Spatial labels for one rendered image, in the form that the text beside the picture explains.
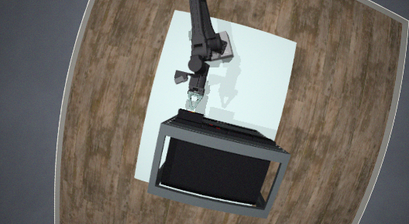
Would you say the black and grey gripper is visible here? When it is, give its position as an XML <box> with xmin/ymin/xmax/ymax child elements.
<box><xmin>187</xmin><ymin>74</ymin><xmax>207</xmax><ymax>110</ymax></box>

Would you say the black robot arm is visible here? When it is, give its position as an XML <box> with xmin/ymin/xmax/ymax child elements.
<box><xmin>174</xmin><ymin>0</ymin><xmax>227</xmax><ymax>87</ymax></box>

